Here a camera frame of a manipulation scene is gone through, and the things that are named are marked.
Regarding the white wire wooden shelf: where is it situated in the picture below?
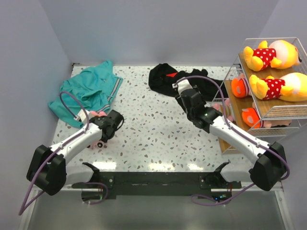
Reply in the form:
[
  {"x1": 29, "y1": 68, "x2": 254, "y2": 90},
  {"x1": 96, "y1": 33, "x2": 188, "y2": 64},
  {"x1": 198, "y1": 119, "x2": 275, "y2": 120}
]
[{"x1": 211, "y1": 37, "x2": 307, "y2": 138}]

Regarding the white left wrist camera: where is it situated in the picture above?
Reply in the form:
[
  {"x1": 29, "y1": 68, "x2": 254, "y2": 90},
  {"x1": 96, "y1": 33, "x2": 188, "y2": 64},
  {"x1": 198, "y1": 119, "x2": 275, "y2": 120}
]
[{"x1": 74, "y1": 110, "x2": 96, "y2": 125}]

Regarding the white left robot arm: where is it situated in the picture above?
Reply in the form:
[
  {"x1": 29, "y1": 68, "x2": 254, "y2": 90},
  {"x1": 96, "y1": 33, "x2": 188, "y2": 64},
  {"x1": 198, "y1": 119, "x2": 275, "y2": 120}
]
[{"x1": 26, "y1": 110, "x2": 124, "y2": 196}]

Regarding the teal striped-trim shirt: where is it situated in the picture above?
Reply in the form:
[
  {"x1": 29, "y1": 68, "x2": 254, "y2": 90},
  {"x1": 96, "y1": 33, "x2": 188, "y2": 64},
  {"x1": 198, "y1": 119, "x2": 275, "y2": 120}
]
[{"x1": 48, "y1": 61, "x2": 123, "y2": 128}]

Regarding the pink pig plush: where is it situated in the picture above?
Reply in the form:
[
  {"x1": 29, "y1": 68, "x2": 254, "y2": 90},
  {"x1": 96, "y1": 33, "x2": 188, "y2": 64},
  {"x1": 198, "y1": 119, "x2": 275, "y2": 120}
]
[
  {"x1": 88, "y1": 111, "x2": 106, "y2": 150},
  {"x1": 212, "y1": 98, "x2": 235, "y2": 122}
]

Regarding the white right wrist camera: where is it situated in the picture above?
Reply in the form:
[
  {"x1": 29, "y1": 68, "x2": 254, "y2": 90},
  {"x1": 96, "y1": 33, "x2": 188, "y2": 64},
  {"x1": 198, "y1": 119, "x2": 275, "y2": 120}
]
[{"x1": 172, "y1": 80, "x2": 193, "y2": 95}]

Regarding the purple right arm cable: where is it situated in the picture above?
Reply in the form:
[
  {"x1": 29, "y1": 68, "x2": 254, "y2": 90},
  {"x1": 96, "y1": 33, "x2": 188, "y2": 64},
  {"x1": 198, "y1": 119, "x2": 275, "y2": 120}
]
[{"x1": 174, "y1": 75, "x2": 291, "y2": 206}]

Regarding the black-haired doll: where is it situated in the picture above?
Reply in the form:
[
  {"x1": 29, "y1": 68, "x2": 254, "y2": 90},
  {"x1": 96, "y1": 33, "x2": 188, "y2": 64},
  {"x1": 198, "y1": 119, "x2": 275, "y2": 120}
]
[
  {"x1": 242, "y1": 102, "x2": 292, "y2": 128},
  {"x1": 231, "y1": 73, "x2": 251, "y2": 98}
]

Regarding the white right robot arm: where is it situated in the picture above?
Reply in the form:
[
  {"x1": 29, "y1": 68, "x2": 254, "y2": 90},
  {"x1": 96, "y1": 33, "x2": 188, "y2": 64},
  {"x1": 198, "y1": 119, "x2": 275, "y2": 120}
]
[{"x1": 176, "y1": 88, "x2": 290, "y2": 191}]

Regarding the aluminium frame rail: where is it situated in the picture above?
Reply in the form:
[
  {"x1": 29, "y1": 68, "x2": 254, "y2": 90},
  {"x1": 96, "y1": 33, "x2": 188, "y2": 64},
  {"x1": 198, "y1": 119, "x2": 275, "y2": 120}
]
[{"x1": 24, "y1": 170, "x2": 283, "y2": 230}]

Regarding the yellow polka-dot plush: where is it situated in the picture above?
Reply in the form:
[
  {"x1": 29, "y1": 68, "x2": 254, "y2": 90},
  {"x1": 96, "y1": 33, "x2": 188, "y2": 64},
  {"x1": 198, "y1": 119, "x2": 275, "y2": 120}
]
[
  {"x1": 243, "y1": 40, "x2": 302, "y2": 72},
  {"x1": 248, "y1": 72, "x2": 307, "y2": 102}
]

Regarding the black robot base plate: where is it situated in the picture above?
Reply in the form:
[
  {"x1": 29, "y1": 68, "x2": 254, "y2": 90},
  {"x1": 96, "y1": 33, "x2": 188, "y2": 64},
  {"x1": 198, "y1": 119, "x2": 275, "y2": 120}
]
[{"x1": 71, "y1": 172, "x2": 241, "y2": 201}]

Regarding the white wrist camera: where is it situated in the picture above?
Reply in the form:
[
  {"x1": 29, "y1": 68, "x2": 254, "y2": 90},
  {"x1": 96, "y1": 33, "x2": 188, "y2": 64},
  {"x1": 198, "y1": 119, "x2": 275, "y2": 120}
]
[
  {"x1": 74, "y1": 110, "x2": 96, "y2": 125},
  {"x1": 172, "y1": 80, "x2": 193, "y2": 95}
]

